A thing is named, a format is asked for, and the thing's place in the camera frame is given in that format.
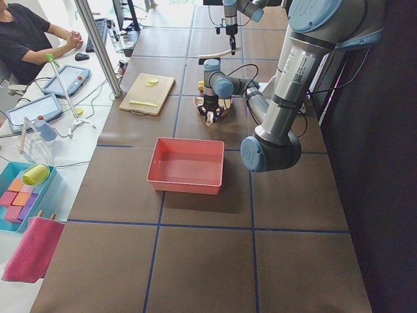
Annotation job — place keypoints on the yellow plastic toy knife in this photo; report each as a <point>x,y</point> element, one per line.
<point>135,102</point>

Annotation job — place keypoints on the lemon slice lower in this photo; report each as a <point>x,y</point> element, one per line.
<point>150,83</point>

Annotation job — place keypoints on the seated person black shirt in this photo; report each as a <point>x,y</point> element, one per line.
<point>26,39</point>

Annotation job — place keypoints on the pink cloth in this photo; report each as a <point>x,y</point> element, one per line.
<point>31,259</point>

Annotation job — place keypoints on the bamboo cutting board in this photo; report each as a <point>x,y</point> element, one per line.
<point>139,91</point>

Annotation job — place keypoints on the light blue storage tray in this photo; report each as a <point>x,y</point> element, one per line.
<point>43,203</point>

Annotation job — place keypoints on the aluminium frame post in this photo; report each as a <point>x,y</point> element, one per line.
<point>99,47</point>

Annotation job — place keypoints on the teach pendant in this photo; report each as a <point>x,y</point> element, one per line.
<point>46,106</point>
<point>73,78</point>

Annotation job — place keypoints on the beige plastic dustpan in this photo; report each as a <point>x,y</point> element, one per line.
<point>211,111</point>

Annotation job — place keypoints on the white green desk stand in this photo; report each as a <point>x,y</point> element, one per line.
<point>77,119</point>

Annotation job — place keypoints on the pink plastic bin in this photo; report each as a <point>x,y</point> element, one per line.
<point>187,165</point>

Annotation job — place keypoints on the teach pendant near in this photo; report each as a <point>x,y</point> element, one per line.
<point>46,106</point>

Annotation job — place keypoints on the coloured toy blocks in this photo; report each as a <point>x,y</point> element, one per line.
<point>17,200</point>

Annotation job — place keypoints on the black computer mouse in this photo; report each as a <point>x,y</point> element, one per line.
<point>80,56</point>

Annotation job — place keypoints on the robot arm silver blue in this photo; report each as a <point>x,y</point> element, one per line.
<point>315,29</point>
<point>251,9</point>

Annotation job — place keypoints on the wooden cup rack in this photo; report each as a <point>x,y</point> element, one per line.
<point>32,147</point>

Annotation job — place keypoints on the blue cup on rack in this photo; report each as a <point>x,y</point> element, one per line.
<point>45,130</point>

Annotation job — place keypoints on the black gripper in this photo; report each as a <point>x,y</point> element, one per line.
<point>230,30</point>
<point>210,105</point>

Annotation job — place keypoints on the yellow plastic cup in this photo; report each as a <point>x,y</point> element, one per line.
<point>35,174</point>

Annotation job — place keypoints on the teach pendant far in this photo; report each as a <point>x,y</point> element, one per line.
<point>73,78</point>

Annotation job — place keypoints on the cream hand brush black bristles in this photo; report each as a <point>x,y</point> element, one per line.
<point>203,58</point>

